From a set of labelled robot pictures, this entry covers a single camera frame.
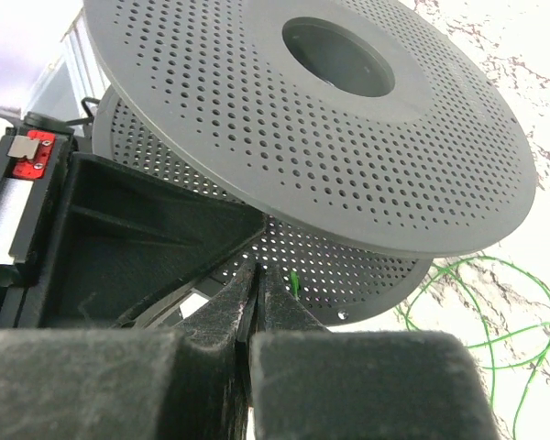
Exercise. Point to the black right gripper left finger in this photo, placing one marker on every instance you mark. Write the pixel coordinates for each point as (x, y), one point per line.
(182, 382)

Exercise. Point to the black cable spool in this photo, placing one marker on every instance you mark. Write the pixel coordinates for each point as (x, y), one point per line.
(372, 142)

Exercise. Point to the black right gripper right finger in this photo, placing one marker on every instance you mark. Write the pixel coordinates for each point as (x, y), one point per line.
(311, 383)

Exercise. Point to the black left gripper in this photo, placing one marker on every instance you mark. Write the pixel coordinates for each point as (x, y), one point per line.
(121, 240)

